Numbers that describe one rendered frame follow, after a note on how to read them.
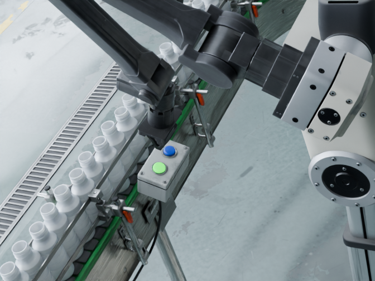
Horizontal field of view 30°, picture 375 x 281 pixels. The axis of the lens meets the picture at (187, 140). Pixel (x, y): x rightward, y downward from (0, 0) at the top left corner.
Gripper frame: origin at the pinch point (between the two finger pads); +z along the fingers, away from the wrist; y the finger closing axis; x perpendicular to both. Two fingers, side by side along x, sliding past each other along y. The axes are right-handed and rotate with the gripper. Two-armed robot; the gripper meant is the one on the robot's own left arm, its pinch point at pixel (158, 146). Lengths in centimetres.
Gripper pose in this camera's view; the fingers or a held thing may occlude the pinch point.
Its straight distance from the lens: 164.2
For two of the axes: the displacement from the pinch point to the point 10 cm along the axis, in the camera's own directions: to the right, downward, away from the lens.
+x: 9.1, 3.4, -2.2
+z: -0.6, 6.6, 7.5
